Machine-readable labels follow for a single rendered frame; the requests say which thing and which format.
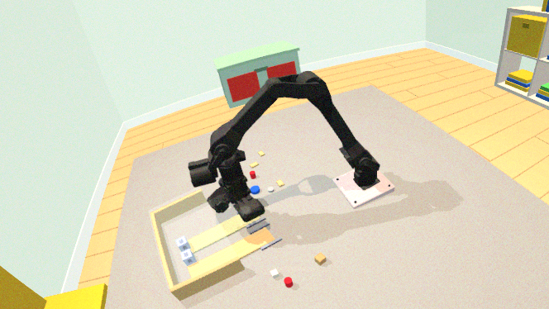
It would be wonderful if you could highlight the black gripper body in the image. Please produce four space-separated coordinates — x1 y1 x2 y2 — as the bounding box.
218 174 265 222

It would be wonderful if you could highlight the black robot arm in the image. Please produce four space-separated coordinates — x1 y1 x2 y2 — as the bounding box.
189 71 380 213

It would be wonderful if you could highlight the tan cube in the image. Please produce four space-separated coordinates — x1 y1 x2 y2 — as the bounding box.
314 253 327 265

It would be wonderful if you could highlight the pale yellow strip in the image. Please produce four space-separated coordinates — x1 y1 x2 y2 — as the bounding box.
220 214 260 237

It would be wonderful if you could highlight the light orange flat strip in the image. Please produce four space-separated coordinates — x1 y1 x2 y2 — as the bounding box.
232 227 275 259

